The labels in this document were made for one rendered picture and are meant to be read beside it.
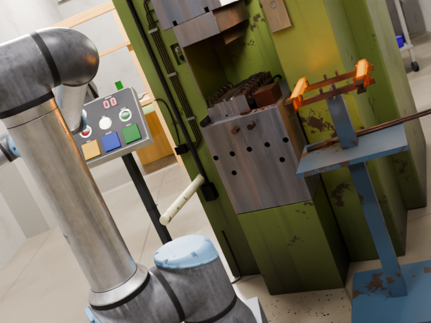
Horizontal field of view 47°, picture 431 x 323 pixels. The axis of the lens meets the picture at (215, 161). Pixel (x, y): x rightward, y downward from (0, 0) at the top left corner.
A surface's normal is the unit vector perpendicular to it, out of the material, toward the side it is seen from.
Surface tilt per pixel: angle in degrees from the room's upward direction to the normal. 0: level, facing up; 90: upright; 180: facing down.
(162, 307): 75
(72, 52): 100
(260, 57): 90
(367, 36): 90
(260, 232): 90
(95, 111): 60
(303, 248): 90
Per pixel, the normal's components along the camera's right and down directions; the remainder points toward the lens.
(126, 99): -0.15, -0.21
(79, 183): 0.71, -0.03
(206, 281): 0.45, 0.07
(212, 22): -0.36, 0.40
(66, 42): 0.68, -0.35
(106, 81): 0.01, 0.28
